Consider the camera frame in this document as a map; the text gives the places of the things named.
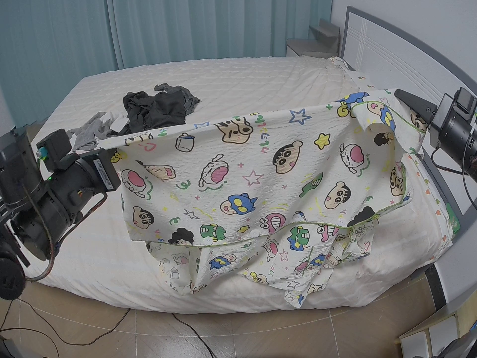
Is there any grey bedside table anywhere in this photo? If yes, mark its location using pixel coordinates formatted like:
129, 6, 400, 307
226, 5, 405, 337
286, 18, 340, 57

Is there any dark grey garment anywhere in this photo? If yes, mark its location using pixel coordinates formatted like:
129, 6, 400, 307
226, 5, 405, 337
154, 84, 202, 116

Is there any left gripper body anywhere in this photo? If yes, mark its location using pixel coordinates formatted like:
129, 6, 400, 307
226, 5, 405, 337
52, 148, 121, 215

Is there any blue-green curtain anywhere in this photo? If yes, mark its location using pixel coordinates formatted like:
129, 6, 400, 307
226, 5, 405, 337
106, 0, 333, 71
0, 0, 120, 138

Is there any bed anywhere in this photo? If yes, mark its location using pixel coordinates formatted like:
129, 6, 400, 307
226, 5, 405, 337
22, 6, 477, 316

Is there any grey and white garment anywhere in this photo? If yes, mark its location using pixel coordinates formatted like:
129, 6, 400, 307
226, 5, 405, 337
67, 111, 129, 154

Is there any black shirt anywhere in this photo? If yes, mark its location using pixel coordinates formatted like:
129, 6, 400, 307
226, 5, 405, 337
123, 90, 188, 135

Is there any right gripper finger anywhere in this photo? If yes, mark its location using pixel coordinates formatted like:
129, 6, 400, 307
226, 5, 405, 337
394, 89, 437, 126

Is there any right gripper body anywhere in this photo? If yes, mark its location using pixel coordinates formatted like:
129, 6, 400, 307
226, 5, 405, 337
429, 95, 477, 152

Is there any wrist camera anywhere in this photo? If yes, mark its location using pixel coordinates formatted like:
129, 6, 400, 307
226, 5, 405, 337
37, 128, 74, 171
453, 87, 477, 114

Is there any white wooden cabinet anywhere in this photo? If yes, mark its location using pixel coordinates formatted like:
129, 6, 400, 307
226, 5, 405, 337
399, 301, 477, 358

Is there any black cable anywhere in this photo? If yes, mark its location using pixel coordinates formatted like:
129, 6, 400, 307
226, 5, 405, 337
0, 298, 132, 358
431, 147, 477, 209
24, 190, 109, 283
171, 312, 224, 358

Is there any white printed pyjama top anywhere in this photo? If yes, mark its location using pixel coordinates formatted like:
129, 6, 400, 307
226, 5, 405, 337
112, 90, 425, 309

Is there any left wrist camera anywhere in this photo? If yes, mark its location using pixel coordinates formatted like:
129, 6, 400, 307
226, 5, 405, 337
37, 128, 74, 171

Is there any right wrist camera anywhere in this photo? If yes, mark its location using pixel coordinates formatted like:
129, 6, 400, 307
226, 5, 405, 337
453, 87, 477, 114

